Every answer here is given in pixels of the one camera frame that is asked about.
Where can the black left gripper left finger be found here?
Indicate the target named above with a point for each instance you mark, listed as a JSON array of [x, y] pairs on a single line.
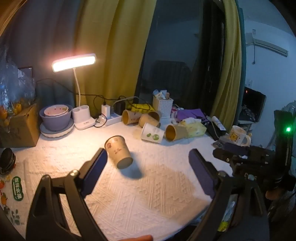
[[47, 221]]

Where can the white plate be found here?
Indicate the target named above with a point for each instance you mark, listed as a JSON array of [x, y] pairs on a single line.
[[56, 134]]

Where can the left hand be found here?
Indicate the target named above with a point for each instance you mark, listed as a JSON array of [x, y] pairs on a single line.
[[142, 238]]

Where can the white power strip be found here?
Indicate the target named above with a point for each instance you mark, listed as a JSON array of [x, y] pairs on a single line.
[[102, 121]]

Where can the black monitor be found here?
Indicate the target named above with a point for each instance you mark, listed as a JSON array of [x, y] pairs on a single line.
[[252, 105]]

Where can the black round object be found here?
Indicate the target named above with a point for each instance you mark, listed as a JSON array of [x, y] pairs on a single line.
[[7, 161]]

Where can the yellow curtain right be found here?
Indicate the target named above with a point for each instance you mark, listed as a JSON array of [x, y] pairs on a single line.
[[226, 100]]

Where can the white charger plug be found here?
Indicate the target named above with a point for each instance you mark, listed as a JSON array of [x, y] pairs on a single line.
[[106, 110]]

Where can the cardboard box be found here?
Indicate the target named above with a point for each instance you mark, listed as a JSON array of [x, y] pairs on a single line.
[[22, 130]]

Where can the brown floral paper cup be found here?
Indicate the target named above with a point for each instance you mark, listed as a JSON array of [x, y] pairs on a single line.
[[118, 152]]

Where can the plain brown paper cup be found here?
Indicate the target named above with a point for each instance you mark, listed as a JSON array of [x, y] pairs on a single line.
[[174, 132]]

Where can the yellow bag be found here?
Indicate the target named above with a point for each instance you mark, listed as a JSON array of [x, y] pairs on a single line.
[[140, 108]]

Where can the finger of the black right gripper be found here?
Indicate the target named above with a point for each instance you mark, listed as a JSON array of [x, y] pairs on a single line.
[[226, 155], [235, 149]]

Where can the black power adapter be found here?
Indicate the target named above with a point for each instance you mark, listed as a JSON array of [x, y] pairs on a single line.
[[119, 107]]

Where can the white textured table cloth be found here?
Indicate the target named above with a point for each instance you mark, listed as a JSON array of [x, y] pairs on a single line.
[[158, 194]]

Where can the purple bowl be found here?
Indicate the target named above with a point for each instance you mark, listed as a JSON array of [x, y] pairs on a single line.
[[56, 123]]

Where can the brown cup with sketch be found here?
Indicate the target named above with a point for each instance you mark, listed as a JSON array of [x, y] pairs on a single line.
[[146, 118]]

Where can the pink inner bowl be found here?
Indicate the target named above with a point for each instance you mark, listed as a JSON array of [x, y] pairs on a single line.
[[56, 110]]

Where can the white lattice basket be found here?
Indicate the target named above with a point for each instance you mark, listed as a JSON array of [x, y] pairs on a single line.
[[163, 106]]

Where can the yellow tissue pack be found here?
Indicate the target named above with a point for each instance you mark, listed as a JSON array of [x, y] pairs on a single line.
[[193, 126]]

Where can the white cartoon mug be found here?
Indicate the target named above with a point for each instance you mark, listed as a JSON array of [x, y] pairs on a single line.
[[239, 137]]

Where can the rear brown paper cup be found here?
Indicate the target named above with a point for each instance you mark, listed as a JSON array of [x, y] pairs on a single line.
[[155, 114]]

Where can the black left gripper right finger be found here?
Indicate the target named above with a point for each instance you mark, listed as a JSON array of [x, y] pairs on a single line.
[[237, 210]]

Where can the white tube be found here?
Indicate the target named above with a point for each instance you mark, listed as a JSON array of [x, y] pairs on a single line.
[[218, 123]]

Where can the purple cloth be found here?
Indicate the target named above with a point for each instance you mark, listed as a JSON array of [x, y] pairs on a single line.
[[191, 113]]

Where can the yellow curtain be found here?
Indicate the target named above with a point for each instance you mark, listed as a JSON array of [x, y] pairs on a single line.
[[226, 100], [116, 32]]

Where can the plastic bag of fruit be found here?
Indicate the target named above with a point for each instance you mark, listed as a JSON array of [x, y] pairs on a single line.
[[17, 89]]

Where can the yellow curtain left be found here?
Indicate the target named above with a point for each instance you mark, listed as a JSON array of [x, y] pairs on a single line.
[[116, 32]]

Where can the white green-print paper cup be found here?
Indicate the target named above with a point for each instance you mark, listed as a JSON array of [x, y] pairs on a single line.
[[152, 133]]

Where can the brown cup with stickers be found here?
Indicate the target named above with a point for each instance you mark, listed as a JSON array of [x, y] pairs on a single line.
[[130, 117]]

